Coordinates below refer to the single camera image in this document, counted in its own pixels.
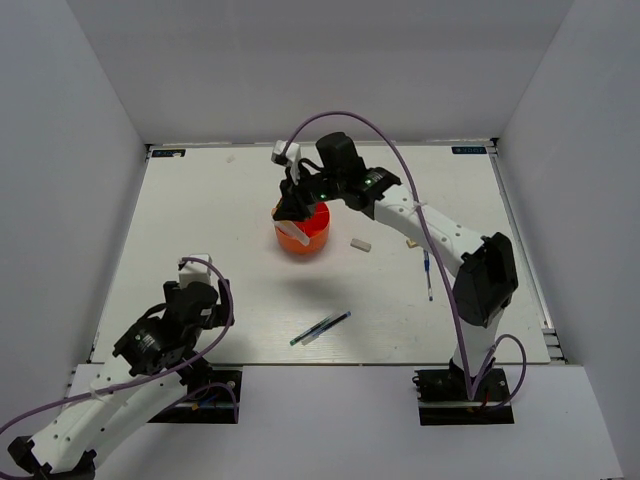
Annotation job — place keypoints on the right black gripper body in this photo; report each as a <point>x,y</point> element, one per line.
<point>311,190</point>

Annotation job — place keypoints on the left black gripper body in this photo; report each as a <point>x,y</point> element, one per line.
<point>220,313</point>

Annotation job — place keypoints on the yellow pink highlighter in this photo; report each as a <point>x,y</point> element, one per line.
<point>290,229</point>

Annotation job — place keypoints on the grey eraser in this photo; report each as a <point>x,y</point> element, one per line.
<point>360,245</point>

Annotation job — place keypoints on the blue capped gel pen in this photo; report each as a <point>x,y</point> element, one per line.
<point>332,323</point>

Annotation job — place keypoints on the green gel pen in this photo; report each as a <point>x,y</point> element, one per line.
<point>313,329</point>

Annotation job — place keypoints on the blue ballpoint pen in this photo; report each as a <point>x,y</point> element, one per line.
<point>427,264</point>

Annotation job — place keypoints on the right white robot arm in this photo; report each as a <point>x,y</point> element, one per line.
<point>478,271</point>

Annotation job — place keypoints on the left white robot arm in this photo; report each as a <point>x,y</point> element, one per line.
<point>154,367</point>

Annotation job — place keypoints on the orange round desk organizer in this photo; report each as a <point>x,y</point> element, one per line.
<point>317,228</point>

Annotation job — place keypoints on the left blue corner label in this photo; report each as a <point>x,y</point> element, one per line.
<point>168,153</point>

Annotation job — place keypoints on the blue corner label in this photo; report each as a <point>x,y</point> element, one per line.
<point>168,153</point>
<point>469,150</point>

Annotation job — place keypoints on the right blue corner label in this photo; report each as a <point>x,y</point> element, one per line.
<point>469,150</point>

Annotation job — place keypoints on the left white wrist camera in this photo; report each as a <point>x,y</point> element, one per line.
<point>189,272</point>

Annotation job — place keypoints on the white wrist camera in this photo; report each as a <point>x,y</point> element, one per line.
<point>189,272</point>
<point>288,156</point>

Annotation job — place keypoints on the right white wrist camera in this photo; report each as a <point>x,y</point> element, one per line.
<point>288,156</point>

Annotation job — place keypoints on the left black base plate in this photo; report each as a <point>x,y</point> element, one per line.
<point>217,401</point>

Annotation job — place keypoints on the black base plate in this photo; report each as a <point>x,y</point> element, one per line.
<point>442,399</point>
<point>217,401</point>

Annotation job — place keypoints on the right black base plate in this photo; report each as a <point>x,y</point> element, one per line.
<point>442,399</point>

